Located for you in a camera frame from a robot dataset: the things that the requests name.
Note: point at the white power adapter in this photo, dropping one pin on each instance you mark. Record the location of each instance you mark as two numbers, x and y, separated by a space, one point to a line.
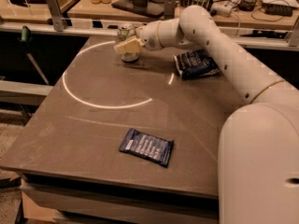
224 10

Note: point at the blue rxbar blueberry wrapper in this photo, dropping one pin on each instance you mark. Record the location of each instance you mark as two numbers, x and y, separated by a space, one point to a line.
147 146

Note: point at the left metal bracket post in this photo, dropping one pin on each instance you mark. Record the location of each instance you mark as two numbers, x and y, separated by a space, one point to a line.
56 15

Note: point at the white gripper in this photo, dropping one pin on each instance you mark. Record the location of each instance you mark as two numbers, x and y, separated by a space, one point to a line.
149 37

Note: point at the black monitor stand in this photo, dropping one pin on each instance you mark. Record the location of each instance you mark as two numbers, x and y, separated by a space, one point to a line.
140 7

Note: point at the black keypad device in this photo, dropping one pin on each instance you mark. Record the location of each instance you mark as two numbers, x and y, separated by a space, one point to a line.
280 10

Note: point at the right metal bracket post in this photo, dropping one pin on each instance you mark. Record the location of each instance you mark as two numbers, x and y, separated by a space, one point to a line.
169 9

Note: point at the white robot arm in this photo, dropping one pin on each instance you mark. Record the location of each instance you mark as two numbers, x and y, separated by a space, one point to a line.
258 157

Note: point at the blue crumpled chip bag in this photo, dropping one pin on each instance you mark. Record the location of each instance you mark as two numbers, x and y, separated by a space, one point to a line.
195 63

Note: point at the black power strip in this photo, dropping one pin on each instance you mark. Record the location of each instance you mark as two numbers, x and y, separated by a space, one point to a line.
206 4

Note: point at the metal bracket post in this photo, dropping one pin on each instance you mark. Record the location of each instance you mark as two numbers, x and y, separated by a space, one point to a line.
169 9
56 15

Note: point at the green handled tool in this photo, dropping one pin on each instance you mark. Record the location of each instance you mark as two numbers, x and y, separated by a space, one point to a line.
24 41

